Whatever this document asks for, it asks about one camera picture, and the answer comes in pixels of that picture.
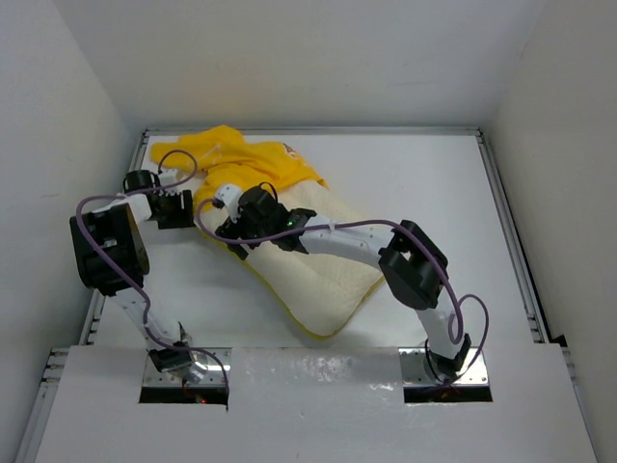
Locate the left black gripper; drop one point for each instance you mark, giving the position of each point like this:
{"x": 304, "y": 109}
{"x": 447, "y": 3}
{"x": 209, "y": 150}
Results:
{"x": 184, "y": 215}

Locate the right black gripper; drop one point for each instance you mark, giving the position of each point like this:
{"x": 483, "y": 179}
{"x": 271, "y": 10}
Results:
{"x": 233, "y": 228}

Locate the yellow pillowcase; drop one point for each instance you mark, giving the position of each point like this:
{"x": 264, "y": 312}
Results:
{"x": 222, "y": 155}

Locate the cream white pillow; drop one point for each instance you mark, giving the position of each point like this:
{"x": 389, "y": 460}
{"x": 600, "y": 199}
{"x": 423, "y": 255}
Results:
{"x": 320, "y": 292}

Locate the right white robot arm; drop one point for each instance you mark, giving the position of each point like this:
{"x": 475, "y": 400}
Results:
{"x": 413, "y": 267}

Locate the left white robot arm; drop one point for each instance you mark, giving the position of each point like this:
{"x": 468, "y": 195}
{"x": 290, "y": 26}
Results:
{"x": 112, "y": 258}

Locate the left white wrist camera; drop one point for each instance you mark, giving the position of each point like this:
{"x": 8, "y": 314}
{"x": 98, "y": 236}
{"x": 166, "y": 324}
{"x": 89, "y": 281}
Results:
{"x": 168, "y": 179}

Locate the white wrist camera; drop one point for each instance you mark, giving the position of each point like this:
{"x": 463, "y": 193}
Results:
{"x": 227, "y": 196}
{"x": 168, "y": 179}

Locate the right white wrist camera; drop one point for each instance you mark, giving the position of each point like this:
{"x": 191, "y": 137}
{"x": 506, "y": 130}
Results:
{"x": 227, "y": 196}

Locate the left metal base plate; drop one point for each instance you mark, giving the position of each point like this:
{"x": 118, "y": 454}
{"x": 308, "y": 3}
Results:
{"x": 193, "y": 370}

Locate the metal base plate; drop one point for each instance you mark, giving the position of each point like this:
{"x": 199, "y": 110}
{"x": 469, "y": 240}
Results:
{"x": 193, "y": 370}
{"x": 418, "y": 372}

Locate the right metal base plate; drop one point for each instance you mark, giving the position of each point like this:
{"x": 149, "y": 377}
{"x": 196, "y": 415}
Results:
{"x": 418, "y": 372}

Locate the aluminium table frame rail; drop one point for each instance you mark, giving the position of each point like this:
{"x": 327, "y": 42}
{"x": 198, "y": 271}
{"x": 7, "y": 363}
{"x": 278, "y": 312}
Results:
{"x": 531, "y": 304}

